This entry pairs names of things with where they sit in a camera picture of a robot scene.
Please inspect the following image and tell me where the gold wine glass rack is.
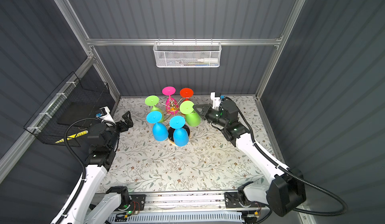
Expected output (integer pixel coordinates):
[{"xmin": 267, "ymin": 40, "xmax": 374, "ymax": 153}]
[{"xmin": 165, "ymin": 96, "xmax": 201, "ymax": 147}]

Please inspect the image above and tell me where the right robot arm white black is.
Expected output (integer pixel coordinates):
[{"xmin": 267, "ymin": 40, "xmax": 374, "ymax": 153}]
[{"xmin": 194, "ymin": 97, "xmax": 306, "ymax": 217}]

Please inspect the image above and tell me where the yellow black striped item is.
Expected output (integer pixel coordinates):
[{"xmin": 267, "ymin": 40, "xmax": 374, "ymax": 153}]
[{"xmin": 55, "ymin": 130, "xmax": 88, "ymax": 144}]

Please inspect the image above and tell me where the lime green wine glass back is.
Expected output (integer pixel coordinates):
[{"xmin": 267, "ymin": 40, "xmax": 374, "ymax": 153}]
[{"xmin": 145, "ymin": 95, "xmax": 164, "ymax": 123}]

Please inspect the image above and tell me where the lime green wine glass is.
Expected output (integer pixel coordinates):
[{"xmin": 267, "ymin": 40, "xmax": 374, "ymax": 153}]
[
  {"xmin": 145, "ymin": 95, "xmax": 164, "ymax": 123},
  {"xmin": 179, "ymin": 101, "xmax": 201, "ymax": 127}
]

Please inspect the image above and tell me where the white marker in basket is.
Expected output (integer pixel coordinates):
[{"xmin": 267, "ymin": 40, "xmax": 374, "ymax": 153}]
[{"xmin": 197, "ymin": 58, "xmax": 219, "ymax": 64}]

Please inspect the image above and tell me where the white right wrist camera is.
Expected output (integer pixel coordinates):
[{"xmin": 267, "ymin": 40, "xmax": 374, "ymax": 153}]
[{"xmin": 210, "ymin": 92, "xmax": 225, "ymax": 109}]

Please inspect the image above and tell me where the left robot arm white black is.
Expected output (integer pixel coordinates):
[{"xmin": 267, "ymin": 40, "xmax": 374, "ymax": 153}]
[{"xmin": 51, "ymin": 107, "xmax": 133, "ymax": 224}]

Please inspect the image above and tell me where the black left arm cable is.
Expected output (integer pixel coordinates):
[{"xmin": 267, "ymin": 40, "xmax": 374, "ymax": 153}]
[{"xmin": 64, "ymin": 118, "xmax": 104, "ymax": 222}]

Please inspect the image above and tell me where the black wire mesh basket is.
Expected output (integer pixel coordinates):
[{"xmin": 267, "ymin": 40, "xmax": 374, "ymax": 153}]
[{"xmin": 24, "ymin": 70, "xmax": 115, "ymax": 147}]

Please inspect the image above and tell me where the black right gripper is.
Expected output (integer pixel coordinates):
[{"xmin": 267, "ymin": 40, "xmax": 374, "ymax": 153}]
[{"xmin": 193, "ymin": 105, "xmax": 228, "ymax": 129}]

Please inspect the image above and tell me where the black pad in basket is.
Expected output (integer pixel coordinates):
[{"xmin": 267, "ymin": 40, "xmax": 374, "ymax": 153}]
[{"xmin": 57, "ymin": 103, "xmax": 99, "ymax": 126}]

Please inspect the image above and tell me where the blue wine glass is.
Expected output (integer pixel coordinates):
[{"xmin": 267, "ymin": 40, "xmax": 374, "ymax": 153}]
[
  {"xmin": 169, "ymin": 116, "xmax": 189, "ymax": 147},
  {"xmin": 146, "ymin": 111, "xmax": 168, "ymax": 141}
]

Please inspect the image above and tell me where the white wire mesh basket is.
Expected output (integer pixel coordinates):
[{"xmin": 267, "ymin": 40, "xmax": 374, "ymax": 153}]
[{"xmin": 153, "ymin": 42, "xmax": 222, "ymax": 68}]

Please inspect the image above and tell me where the blue wine glass front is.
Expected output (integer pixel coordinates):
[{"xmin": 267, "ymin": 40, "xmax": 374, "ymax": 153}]
[{"xmin": 169, "ymin": 116, "xmax": 189, "ymax": 147}]

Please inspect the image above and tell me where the blue wine glass left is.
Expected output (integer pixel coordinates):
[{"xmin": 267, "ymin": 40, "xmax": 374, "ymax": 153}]
[{"xmin": 146, "ymin": 111, "xmax": 168, "ymax": 141}]

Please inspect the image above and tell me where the lime green wine glass front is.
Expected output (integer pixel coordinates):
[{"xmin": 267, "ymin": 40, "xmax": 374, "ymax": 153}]
[{"xmin": 179, "ymin": 101, "xmax": 201, "ymax": 127}]

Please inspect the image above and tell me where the magenta wine glass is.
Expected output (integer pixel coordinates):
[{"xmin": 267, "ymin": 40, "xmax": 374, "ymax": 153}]
[{"xmin": 162, "ymin": 86, "xmax": 179, "ymax": 116}]

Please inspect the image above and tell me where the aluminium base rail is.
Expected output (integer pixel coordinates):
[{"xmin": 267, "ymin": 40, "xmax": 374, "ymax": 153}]
[{"xmin": 90, "ymin": 190, "xmax": 271, "ymax": 224}]

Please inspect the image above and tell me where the red wine glass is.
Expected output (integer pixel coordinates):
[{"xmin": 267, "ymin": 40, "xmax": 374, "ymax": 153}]
[{"xmin": 179, "ymin": 88, "xmax": 194, "ymax": 102}]

